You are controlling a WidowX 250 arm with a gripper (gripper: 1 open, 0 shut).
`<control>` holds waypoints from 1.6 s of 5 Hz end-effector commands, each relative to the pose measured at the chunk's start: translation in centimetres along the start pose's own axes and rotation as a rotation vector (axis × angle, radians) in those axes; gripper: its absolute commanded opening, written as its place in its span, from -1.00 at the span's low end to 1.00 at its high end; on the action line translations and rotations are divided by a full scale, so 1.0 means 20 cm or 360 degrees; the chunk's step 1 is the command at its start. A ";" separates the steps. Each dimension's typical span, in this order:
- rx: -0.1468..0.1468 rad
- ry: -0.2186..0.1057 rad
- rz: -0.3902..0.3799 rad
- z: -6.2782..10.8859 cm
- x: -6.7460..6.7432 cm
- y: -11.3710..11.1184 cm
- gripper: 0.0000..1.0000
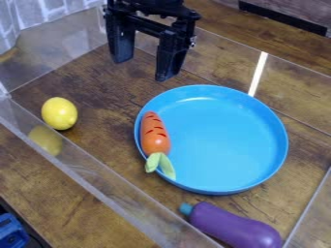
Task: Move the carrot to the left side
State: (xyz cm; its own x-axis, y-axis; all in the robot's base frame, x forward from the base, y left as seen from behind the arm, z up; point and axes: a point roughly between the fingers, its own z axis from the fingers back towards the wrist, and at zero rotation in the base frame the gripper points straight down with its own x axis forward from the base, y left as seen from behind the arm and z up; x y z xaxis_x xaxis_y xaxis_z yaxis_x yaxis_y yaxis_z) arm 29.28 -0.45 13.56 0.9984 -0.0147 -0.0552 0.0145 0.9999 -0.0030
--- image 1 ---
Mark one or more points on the blue object at corner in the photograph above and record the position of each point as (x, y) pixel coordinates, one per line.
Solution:
(14, 236)

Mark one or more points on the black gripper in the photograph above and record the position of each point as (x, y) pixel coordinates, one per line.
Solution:
(126, 17)

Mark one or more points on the yellow toy lemon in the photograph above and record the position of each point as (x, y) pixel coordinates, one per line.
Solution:
(59, 113)

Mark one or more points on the clear acrylic enclosure wall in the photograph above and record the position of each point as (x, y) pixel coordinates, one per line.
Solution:
(77, 182)

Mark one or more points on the orange toy carrot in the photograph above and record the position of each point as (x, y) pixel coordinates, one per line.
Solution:
(157, 145)

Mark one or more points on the white curtain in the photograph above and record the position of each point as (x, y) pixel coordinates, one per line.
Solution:
(22, 14)

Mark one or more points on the purple toy eggplant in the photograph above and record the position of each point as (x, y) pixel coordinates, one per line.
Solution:
(237, 231)

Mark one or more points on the blue plastic plate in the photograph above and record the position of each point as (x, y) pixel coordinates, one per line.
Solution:
(229, 140)

